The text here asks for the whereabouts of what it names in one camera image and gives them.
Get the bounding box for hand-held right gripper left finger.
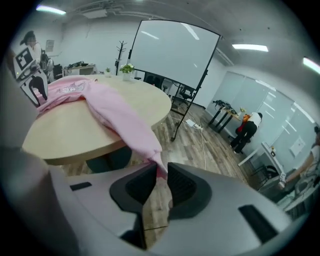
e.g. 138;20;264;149
49;163;158;256

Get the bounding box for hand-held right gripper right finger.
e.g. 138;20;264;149
149;161;294;256

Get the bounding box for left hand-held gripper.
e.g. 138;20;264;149
14;47;49;109

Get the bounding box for pink cartoon sweatshirt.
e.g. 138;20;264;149
37;75;169;181

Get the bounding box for person's left forearm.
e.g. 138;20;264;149
5;48;17;76

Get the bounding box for black office chair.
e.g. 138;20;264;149
52;63;63;81
144;74;166;88
178;84;198;103

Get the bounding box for person's grey-green trousers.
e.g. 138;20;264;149
86;147;133;175

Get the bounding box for white desk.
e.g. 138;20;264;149
61;62;97;77

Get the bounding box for black equipment pile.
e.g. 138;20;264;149
66;60;90;69
212;99;238;113

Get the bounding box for white power strip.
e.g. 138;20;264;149
186;119;204;130

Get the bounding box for yellow-top desk with black legs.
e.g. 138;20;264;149
207;99;245;133

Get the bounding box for ceiling light panel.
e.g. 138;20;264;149
35;4;67;15
302;56;320;75
231;43;270;53

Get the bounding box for black coat rack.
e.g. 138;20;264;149
114;40;128;76

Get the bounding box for white-flowered potted plant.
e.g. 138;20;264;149
119;63;136;82

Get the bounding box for white ceiling air conditioner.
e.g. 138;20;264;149
82;9;109;19

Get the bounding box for white paper notice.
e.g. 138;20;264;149
289;136;307;159

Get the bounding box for whiteboard on black stand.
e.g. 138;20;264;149
126;18;223;142

